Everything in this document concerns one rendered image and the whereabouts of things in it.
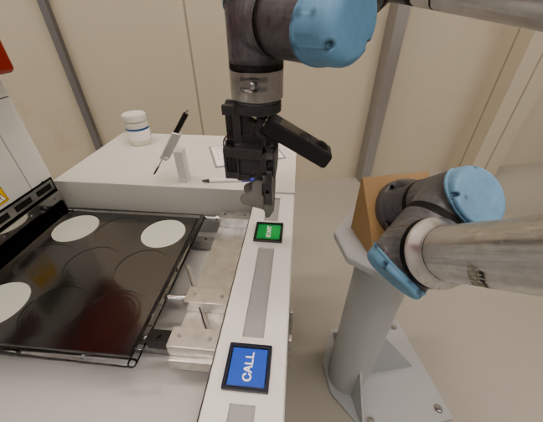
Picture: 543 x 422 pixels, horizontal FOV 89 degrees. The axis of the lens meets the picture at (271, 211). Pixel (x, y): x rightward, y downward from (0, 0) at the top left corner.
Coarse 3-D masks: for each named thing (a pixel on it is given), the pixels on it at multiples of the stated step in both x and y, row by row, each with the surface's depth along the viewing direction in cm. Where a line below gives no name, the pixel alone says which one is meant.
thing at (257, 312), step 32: (288, 224) 58; (256, 256) 51; (288, 256) 51; (256, 288) 45; (288, 288) 45; (224, 320) 40; (256, 320) 41; (224, 352) 37; (224, 416) 31; (256, 416) 31
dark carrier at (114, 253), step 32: (128, 224) 68; (192, 224) 68; (32, 256) 59; (64, 256) 59; (96, 256) 59; (128, 256) 59; (160, 256) 59; (32, 288) 52; (64, 288) 52; (96, 288) 52; (128, 288) 52; (160, 288) 52; (32, 320) 47; (64, 320) 47; (96, 320) 47; (128, 320) 47; (96, 352) 43; (128, 352) 43
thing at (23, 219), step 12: (36, 204) 67; (48, 204) 70; (60, 204) 75; (24, 216) 64; (36, 216) 67; (0, 228) 60; (12, 228) 61; (24, 228) 64; (48, 228) 71; (0, 240) 59
